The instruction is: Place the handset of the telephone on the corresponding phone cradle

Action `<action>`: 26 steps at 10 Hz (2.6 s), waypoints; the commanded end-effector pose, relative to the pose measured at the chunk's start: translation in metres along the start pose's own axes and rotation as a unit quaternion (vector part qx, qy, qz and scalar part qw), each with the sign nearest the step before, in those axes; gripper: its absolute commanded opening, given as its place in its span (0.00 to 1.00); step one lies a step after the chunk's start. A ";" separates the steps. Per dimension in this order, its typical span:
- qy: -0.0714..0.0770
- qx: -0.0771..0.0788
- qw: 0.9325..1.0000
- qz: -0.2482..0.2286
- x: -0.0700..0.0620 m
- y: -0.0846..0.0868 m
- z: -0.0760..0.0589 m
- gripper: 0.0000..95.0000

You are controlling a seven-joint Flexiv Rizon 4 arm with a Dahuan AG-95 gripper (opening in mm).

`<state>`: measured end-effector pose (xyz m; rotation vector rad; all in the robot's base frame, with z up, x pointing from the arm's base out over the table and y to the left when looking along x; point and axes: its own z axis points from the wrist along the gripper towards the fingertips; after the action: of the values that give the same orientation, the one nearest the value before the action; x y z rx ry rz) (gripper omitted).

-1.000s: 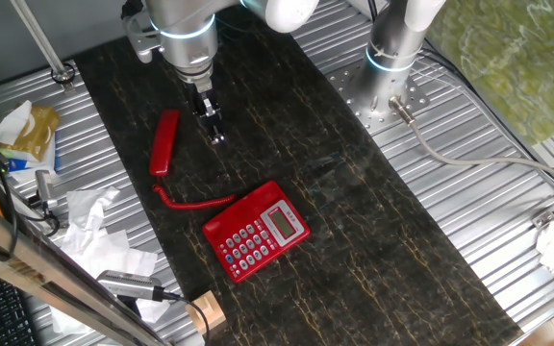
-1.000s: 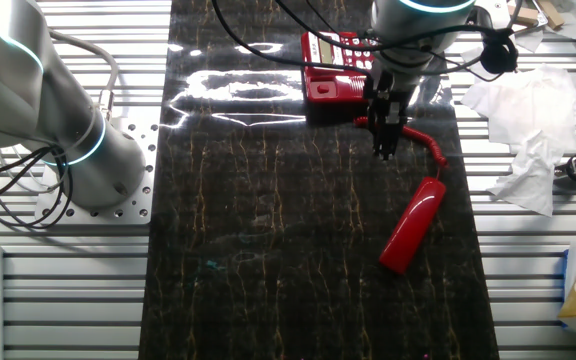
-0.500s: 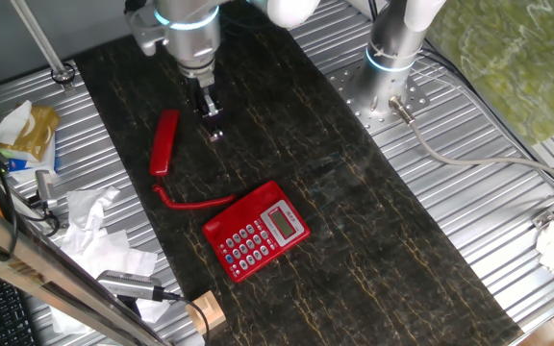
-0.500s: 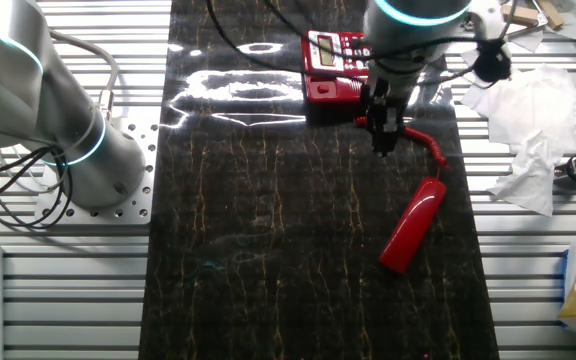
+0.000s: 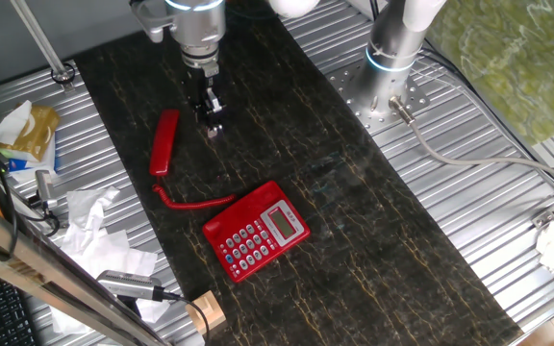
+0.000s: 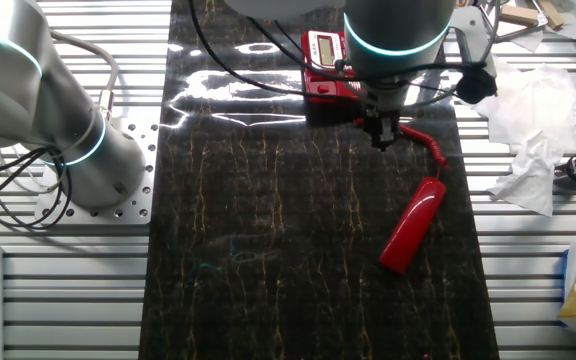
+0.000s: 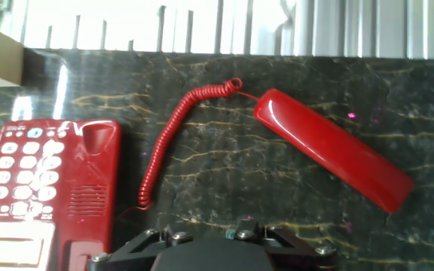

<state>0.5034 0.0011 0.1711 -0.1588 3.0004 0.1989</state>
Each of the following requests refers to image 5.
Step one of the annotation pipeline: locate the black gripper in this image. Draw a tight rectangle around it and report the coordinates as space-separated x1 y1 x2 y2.
185 64 226 140

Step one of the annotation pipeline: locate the red telephone handset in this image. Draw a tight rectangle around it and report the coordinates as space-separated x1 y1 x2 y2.
148 109 181 178

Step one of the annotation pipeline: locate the red telephone cord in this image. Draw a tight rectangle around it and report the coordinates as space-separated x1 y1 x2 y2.
151 176 238 211

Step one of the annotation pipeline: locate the red telephone base with keypad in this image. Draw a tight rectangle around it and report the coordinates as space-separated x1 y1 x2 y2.
202 180 312 284

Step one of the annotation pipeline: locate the golden tissue box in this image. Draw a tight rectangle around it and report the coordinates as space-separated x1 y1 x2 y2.
0 99 61 163

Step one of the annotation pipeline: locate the crumpled white tissue paper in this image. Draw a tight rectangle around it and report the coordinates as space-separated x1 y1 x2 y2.
48 185 172 336

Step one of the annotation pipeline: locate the metal stand pole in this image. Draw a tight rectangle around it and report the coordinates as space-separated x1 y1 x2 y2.
10 0 77 92

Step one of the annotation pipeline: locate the blue and white box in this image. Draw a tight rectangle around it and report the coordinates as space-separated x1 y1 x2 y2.
0 134 60 184

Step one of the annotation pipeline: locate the dark marble pattern mat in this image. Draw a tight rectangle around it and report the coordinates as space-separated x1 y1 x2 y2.
72 0 523 346

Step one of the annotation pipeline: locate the small wooden block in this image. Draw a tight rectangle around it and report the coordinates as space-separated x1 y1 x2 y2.
185 290 228 336

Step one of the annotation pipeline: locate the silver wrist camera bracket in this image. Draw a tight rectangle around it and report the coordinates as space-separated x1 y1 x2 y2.
130 0 175 44

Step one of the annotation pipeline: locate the perforated metal robot base plate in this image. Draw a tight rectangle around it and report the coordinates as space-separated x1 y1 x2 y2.
327 60 431 136

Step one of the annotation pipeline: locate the small silver camera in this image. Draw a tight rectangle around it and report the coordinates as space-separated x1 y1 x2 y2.
34 169 60 211

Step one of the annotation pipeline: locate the black usb hub cable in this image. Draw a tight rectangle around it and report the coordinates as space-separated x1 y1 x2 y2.
154 286 211 345

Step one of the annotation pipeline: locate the aluminium frame bar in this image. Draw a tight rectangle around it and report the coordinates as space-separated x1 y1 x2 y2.
0 189 170 346

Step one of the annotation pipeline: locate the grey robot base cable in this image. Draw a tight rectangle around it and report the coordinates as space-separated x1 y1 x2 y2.
388 95 554 191

